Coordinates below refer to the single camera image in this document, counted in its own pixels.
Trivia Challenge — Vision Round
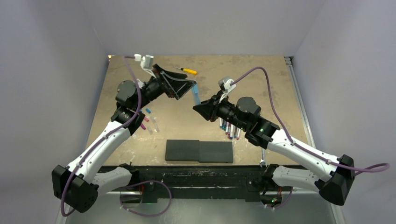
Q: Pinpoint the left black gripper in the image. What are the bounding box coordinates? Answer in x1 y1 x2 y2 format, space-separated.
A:
134 64 195 111

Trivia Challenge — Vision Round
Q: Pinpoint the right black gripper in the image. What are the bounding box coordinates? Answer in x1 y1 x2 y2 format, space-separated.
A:
194 90 248 132

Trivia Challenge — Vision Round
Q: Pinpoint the blue white marker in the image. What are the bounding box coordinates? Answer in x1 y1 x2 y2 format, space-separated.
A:
229 125 234 139

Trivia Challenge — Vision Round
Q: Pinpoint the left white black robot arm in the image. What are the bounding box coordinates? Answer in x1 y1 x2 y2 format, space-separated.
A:
51 64 197 217

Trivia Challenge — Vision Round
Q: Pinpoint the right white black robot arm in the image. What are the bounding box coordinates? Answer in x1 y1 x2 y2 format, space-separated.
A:
193 95 355 206

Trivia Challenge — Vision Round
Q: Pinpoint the black rectangular block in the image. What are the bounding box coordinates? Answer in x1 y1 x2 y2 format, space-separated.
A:
165 140 233 163

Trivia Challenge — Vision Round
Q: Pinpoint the silver wrench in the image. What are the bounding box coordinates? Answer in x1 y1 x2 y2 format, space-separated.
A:
259 148 267 168

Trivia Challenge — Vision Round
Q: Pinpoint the yellow handle screwdriver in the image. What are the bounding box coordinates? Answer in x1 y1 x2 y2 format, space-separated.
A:
174 66 198 75

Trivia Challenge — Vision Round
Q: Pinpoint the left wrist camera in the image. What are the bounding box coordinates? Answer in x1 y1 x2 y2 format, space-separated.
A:
134 54 156 78

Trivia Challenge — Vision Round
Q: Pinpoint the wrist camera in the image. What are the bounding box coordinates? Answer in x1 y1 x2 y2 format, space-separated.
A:
218 77 236 103
134 54 156 78

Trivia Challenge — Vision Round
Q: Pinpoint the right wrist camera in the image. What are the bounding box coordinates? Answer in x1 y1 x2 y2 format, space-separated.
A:
218 77 236 103

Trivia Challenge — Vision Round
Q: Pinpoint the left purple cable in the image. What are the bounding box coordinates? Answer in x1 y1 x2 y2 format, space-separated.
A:
60 56 143 217

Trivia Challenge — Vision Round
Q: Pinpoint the black base frame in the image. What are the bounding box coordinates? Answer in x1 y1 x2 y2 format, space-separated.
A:
102 165 297 204

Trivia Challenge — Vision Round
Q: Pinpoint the aluminium side rail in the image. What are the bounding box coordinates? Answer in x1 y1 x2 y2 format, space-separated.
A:
284 57 316 148

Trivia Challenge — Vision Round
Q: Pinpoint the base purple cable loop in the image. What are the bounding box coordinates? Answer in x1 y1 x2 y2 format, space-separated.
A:
119 180 173 217

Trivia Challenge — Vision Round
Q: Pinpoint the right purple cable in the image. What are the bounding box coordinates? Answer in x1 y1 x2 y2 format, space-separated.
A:
230 66 390 174

